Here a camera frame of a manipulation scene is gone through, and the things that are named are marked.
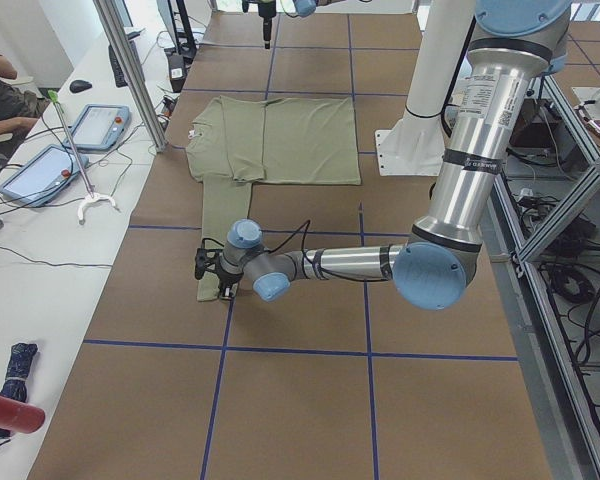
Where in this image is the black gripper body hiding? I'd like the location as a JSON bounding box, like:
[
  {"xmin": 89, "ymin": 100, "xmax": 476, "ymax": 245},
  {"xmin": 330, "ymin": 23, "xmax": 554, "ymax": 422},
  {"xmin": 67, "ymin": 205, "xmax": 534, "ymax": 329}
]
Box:
[
  {"xmin": 216, "ymin": 272, "xmax": 241, "ymax": 291},
  {"xmin": 258, "ymin": 0, "xmax": 275, "ymax": 20}
]

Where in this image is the olive green long-sleeve shirt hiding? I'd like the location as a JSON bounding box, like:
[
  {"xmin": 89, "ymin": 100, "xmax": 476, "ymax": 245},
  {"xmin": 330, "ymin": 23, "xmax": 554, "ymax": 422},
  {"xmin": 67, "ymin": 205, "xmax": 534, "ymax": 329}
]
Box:
[{"xmin": 185, "ymin": 94, "xmax": 363, "ymax": 304}]

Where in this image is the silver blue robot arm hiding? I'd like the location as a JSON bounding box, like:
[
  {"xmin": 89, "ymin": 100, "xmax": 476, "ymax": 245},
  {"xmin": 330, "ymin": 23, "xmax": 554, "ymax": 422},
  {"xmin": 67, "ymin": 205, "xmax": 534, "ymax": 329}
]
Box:
[
  {"xmin": 213, "ymin": 1, "xmax": 570, "ymax": 310},
  {"xmin": 243, "ymin": 0, "xmax": 332, "ymax": 49}
]

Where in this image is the white reacher grabber stick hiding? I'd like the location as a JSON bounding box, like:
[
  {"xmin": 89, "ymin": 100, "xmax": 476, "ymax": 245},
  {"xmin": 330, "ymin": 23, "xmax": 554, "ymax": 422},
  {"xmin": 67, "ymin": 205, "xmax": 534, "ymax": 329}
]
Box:
[{"xmin": 48, "ymin": 90, "xmax": 118, "ymax": 225}]

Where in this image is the black keyboard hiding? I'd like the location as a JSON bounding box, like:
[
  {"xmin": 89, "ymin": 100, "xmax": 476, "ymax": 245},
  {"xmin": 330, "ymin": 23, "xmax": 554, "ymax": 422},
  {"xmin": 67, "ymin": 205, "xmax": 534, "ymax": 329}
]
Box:
[{"xmin": 108, "ymin": 39, "xmax": 141, "ymax": 88}]

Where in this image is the blue teach pendant far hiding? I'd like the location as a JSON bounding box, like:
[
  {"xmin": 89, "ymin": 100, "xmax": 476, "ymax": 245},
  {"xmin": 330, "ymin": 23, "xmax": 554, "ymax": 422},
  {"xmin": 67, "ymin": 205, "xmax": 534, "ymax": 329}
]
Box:
[{"xmin": 70, "ymin": 104, "xmax": 131, "ymax": 153}]

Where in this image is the blue teach pendant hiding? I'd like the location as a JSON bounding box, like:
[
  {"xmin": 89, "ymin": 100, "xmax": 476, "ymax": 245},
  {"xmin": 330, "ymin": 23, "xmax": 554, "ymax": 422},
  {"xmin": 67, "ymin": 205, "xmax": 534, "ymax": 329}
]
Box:
[
  {"xmin": 70, "ymin": 104, "xmax": 131, "ymax": 153},
  {"xmin": 0, "ymin": 145, "xmax": 80, "ymax": 207}
]

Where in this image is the black computer mouse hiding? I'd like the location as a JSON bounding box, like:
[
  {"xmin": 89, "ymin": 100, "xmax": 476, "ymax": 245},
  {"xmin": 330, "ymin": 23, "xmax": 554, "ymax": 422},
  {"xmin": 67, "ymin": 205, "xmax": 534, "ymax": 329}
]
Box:
[{"xmin": 69, "ymin": 79, "xmax": 92, "ymax": 93}]

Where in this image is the blue teach pendant near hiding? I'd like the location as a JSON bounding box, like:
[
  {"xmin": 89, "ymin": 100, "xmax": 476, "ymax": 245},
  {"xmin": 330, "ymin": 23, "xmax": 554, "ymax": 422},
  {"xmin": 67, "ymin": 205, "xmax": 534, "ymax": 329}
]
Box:
[{"xmin": 0, "ymin": 145, "xmax": 80, "ymax": 207}]

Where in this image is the dark blue folded umbrella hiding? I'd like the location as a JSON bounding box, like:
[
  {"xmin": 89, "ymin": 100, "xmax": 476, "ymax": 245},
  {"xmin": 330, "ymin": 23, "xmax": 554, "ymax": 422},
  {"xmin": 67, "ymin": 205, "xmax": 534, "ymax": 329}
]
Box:
[{"xmin": 0, "ymin": 343, "xmax": 38, "ymax": 439}]

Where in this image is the red cylindrical bottle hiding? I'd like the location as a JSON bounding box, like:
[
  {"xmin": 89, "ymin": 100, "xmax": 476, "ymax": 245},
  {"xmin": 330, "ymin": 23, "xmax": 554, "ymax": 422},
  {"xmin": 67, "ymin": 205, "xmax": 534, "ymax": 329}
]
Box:
[{"xmin": 0, "ymin": 395, "xmax": 46, "ymax": 434}]

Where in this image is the grey aluminium frame post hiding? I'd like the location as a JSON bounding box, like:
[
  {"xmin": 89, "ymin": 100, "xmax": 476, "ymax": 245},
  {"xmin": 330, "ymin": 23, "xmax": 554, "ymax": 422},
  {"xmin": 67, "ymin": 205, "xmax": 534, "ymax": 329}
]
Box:
[{"xmin": 93, "ymin": 0, "xmax": 167, "ymax": 153}]

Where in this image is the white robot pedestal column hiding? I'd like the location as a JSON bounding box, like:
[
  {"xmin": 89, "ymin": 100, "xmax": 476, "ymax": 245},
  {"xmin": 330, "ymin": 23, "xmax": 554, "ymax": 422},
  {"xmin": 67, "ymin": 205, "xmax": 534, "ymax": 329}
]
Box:
[{"xmin": 405, "ymin": 0, "xmax": 475, "ymax": 121}]

